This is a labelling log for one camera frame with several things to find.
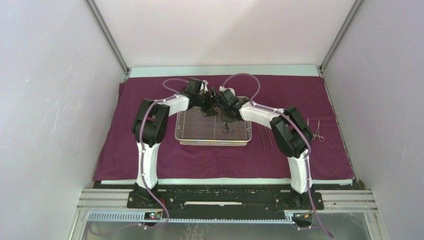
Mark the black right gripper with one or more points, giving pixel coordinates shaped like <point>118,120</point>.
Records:
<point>225,120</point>

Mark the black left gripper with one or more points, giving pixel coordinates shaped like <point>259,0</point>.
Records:
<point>213,103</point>

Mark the metal mesh instrument tray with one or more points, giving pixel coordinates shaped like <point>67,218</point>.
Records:
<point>194,128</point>

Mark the steel surgical forceps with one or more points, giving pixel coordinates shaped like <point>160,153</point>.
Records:
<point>317,135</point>

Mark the magenta surgical wrap cloth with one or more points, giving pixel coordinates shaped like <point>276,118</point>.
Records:
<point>118,159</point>

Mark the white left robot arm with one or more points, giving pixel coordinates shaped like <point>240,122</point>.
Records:
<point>151,123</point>

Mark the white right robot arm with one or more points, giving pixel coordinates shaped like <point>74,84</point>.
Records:
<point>292,134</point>

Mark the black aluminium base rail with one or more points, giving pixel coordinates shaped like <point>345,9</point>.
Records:
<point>233,206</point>

